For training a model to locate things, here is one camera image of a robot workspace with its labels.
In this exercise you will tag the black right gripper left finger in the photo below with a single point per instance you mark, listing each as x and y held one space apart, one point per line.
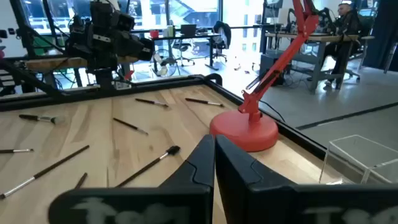
186 202

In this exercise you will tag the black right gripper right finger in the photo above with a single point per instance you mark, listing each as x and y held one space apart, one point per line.
280 205

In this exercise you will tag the black brush dark head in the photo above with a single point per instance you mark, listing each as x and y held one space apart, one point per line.
146 168

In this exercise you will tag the slim black makeup brush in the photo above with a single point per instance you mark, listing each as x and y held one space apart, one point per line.
129 126
202 101
149 102
12 151

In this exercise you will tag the long brush brown pointed tip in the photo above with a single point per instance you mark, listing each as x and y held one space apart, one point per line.
81 180

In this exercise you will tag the medium brush wide silver ferrule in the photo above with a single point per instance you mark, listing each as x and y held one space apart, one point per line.
40 118

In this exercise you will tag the long thin black makeup brush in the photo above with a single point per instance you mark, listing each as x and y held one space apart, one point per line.
53 166

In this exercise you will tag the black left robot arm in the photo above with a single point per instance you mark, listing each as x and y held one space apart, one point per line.
99 40

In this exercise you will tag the red cup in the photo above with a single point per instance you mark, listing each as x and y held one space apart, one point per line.
154 33

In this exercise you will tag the black floor fan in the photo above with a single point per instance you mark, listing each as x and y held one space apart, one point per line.
164 62

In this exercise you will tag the black office chair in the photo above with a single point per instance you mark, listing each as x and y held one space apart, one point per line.
223 34
183 49

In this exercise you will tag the black office desk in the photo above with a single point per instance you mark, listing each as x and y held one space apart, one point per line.
186 36

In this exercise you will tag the open laptop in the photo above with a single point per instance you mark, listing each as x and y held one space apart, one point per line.
188 29

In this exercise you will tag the clear acrylic organizer box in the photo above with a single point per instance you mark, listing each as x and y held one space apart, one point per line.
342 155

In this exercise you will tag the wooden workbench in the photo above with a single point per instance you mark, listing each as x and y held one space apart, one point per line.
56 62

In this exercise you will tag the red desk lamp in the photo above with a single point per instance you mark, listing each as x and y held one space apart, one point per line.
244 130

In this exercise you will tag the black computer tower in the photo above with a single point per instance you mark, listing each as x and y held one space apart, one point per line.
270 68

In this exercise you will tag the wooden desk grey legs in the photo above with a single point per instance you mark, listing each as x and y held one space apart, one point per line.
311 38

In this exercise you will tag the black robot arms on desk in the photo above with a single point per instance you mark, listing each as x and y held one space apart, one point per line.
326 18

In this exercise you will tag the seated person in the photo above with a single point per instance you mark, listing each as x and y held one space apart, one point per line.
345 21

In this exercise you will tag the dark curtain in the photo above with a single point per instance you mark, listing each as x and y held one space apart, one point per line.
382 37

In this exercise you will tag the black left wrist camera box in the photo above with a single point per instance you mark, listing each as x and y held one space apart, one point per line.
126 21

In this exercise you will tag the black metal rig frame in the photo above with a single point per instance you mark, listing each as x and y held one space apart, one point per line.
15 9

